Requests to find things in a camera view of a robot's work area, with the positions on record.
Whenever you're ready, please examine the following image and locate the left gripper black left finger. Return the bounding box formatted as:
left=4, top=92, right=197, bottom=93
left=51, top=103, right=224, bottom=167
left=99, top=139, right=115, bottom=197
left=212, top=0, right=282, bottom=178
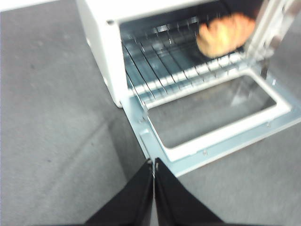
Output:
left=84, top=158, right=155, bottom=226

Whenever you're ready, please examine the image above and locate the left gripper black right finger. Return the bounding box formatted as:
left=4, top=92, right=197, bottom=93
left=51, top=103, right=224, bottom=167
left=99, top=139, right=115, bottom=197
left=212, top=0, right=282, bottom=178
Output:
left=154, top=157, right=225, bottom=226

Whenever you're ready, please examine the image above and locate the oven door with tan handle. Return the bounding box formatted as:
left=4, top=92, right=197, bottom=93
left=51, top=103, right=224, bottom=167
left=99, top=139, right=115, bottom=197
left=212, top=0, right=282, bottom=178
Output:
left=121, top=63, right=301, bottom=178

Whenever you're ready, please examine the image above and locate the golden brown bread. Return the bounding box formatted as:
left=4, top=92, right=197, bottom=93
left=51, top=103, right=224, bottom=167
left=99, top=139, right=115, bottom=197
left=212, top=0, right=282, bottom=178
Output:
left=196, top=13, right=256, bottom=58

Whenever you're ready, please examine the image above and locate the white Toshiba toaster oven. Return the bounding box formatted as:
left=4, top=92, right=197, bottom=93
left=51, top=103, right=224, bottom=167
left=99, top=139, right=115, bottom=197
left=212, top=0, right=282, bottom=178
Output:
left=76, top=0, right=298, bottom=109

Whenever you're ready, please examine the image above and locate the metal wire oven rack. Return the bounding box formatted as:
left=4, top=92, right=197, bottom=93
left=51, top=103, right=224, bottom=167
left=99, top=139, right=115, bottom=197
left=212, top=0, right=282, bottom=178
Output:
left=122, top=14, right=250, bottom=106

